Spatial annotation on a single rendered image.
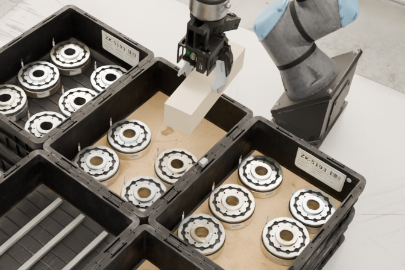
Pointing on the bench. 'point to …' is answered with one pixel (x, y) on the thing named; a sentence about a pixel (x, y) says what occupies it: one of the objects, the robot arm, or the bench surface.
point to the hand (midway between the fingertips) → (206, 79)
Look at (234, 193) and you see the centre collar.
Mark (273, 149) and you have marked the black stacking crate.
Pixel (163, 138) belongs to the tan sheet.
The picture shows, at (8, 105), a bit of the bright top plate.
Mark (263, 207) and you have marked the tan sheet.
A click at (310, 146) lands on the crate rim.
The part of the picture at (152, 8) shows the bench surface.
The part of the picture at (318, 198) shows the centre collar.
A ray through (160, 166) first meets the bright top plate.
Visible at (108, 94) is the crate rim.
